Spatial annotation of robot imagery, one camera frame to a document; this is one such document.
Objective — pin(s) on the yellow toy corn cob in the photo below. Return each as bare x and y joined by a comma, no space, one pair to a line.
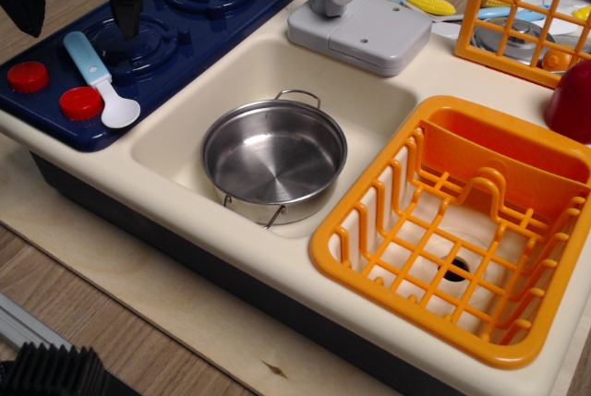
434,7

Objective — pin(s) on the steel pan with handles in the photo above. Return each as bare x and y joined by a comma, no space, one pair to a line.
275,161

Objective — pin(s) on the blue spoon behind rack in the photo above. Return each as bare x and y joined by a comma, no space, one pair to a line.
505,11

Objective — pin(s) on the steel pot lid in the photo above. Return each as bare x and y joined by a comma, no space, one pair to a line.
521,42

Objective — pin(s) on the black ribbed object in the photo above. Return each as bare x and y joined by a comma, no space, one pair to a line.
59,370

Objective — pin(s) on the navy blue toy stove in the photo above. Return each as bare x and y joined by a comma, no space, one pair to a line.
152,40

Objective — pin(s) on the red plastic cup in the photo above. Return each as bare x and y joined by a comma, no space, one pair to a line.
568,112

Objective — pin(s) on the orange grid rack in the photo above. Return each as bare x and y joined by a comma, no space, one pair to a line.
568,21

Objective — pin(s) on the orange toy fruit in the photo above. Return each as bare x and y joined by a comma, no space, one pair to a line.
558,62

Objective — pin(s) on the red stove knob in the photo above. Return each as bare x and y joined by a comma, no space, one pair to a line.
81,103
28,77

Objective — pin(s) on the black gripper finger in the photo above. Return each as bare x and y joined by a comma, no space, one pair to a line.
27,15
126,14

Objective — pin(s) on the red stove knob right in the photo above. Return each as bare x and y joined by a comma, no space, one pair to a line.
81,103

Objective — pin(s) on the orange dish drainer basket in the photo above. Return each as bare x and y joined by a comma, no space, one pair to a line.
468,224

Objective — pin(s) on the red stove knob left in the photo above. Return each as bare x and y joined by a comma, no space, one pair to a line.
28,77

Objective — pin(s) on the grey toy faucet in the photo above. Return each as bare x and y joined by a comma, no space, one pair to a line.
376,35

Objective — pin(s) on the light wooden base board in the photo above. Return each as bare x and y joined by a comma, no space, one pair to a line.
161,328

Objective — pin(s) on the blue white plastic spoon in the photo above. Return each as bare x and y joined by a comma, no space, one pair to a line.
118,112

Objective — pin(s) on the cream toy kitchen sink unit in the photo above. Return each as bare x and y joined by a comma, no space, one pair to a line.
151,182

